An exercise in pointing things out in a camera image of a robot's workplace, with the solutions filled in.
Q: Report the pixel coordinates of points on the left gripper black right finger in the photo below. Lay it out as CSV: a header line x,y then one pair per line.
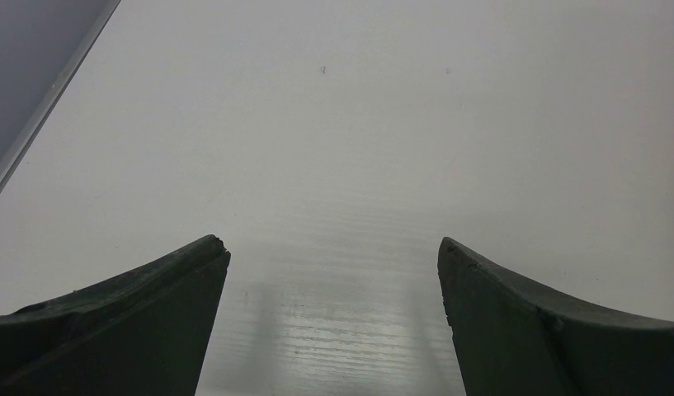
x,y
515,336

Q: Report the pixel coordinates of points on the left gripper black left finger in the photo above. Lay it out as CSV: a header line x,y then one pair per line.
x,y
143,332

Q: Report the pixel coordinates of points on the aluminium left side rail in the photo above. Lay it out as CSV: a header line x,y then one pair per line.
x,y
42,46

